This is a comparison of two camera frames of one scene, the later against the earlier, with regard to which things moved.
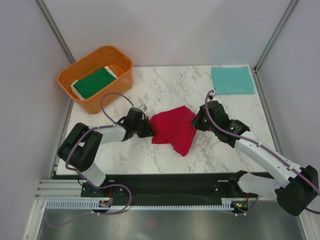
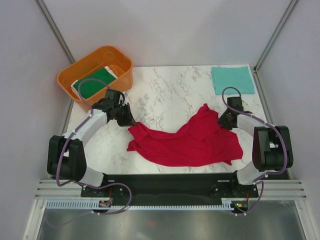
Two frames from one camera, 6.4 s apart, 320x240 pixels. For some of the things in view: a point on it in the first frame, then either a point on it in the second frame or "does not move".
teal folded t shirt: [232, 80] does not move
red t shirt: [174, 126] → [201, 142]
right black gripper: [196, 121] → [221, 120]
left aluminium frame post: [50, 20] does not move
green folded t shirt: [87, 86] does not move
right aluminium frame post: [291, 6] does not move
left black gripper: [149, 131] → [129, 121]
